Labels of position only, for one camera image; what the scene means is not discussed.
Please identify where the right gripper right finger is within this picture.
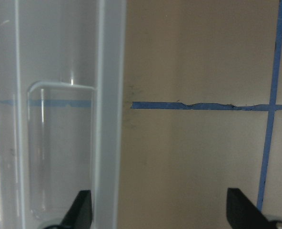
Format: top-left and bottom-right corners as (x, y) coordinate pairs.
(226, 188), (274, 229)

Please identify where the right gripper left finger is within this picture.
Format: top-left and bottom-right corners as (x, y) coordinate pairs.
(60, 190), (92, 229)

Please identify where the clear ribbed box lid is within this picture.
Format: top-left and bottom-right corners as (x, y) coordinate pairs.
(0, 0), (126, 229)

